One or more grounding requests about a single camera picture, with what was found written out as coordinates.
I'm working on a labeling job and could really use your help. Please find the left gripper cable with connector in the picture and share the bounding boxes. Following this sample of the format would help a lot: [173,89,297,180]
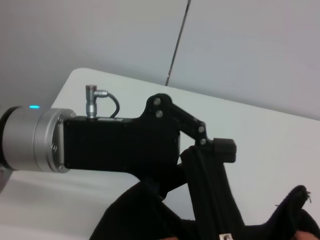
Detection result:
[85,84,120,118]

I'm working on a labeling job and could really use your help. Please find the black food bag orange straps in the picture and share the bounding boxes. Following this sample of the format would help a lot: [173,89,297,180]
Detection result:
[88,146,320,240]

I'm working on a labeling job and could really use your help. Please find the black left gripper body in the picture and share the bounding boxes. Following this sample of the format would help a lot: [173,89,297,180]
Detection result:
[63,92,182,198]

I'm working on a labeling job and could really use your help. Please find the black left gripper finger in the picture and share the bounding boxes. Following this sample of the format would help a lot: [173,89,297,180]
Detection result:
[162,163,188,196]
[171,98,237,163]

